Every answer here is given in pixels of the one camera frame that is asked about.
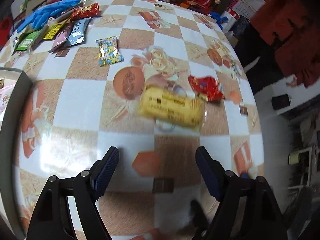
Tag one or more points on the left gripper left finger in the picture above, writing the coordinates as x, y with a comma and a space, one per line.
51, 218

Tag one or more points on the blue rubber gloves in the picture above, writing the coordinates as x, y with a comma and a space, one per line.
40, 16

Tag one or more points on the green snack packet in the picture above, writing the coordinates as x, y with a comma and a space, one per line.
31, 41

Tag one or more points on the pink small snack packet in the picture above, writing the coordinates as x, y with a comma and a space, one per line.
62, 36

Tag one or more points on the small floral candy packet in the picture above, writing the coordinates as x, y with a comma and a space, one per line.
108, 51

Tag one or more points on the yellow snack packet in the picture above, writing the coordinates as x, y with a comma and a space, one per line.
53, 30

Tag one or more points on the wall calendar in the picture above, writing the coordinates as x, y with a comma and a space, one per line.
247, 8

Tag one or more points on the white red gift bag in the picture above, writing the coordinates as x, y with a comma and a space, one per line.
232, 18

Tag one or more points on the grey cardboard box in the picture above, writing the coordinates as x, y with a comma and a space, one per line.
9, 128

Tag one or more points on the yellow biscuit packet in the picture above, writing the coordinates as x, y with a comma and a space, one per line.
162, 104

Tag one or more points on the red peanut snack packet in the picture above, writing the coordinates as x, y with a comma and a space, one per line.
88, 11

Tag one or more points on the pink cranberry snack packet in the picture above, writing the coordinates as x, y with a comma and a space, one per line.
5, 95

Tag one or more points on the person in red top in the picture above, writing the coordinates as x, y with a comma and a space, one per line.
293, 34

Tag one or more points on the black handbag on floor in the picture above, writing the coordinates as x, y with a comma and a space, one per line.
281, 101

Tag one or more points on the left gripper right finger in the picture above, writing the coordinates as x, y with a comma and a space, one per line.
247, 207

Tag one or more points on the light blue snack packet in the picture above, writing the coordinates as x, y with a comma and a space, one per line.
77, 34

